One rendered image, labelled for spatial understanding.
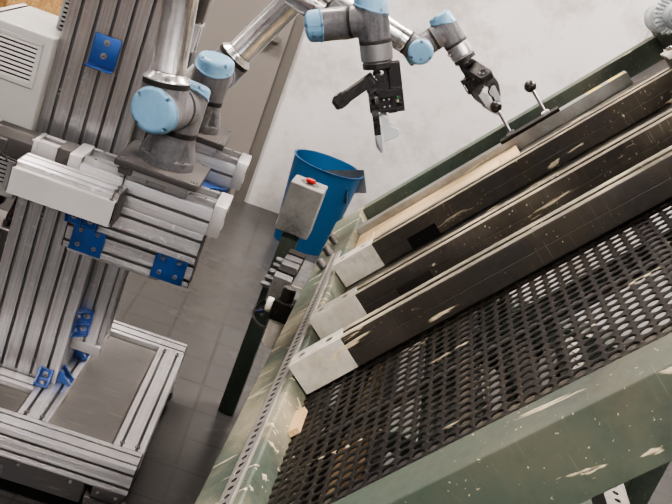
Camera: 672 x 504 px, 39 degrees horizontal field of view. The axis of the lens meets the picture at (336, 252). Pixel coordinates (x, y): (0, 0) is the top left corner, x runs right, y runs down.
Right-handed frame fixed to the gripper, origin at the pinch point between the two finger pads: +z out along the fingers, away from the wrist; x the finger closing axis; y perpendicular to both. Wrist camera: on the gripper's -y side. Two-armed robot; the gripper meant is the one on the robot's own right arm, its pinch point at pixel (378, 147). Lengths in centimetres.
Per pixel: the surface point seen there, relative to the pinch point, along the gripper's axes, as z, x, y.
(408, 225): 25.7, 18.2, 5.4
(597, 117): 2, 15, 55
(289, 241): 49, 92, -35
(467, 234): 16.0, -24.9, 17.2
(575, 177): 5.6, -26.6, 40.7
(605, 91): 5, 63, 69
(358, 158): 82, 357, -15
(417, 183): 34, 91, 11
